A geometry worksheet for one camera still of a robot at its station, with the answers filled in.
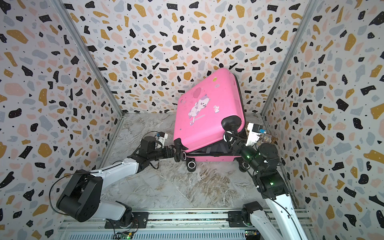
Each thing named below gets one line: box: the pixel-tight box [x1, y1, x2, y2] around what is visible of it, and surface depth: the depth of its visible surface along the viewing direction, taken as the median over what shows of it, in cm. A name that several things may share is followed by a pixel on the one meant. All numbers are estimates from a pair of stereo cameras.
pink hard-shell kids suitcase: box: [173, 68, 251, 173], surface depth 78 cm
